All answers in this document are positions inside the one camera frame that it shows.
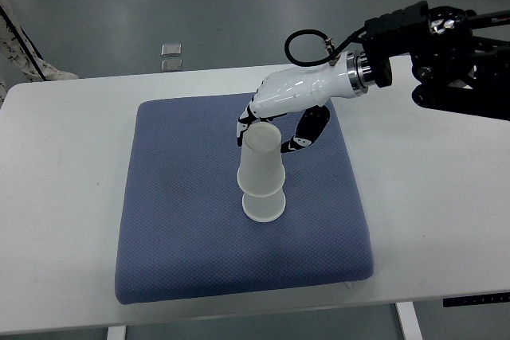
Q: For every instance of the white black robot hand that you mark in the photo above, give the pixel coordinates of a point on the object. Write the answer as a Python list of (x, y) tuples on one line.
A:
[(306, 89)]

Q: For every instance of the white paper cup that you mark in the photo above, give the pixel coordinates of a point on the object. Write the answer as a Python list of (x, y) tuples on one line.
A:
[(261, 172), (264, 209)]

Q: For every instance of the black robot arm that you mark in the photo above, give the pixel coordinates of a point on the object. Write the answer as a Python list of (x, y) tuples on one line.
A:
[(457, 71)]

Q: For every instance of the lower silver floor plate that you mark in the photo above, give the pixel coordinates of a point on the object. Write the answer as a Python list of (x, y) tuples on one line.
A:
[(171, 65)]

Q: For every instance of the silver floor plate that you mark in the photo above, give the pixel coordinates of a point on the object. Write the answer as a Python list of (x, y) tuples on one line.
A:
[(171, 65), (171, 50)]

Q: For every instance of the upper silver floor plate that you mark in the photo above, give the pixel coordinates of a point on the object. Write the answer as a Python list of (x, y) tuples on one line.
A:
[(171, 50)]

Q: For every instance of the white table leg right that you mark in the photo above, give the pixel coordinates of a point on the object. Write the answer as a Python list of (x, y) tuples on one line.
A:
[(408, 321)]

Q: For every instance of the white table leg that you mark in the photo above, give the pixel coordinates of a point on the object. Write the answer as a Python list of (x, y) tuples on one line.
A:
[(408, 321), (116, 333)]

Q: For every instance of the black table control panel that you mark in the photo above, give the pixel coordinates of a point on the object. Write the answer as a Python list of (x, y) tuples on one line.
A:
[(473, 300)]

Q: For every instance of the person in patterned trousers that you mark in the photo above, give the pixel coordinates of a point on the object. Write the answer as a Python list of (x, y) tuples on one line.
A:
[(22, 53)]

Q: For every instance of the white table leg left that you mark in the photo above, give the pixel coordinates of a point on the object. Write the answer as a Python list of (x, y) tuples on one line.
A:
[(116, 333)]

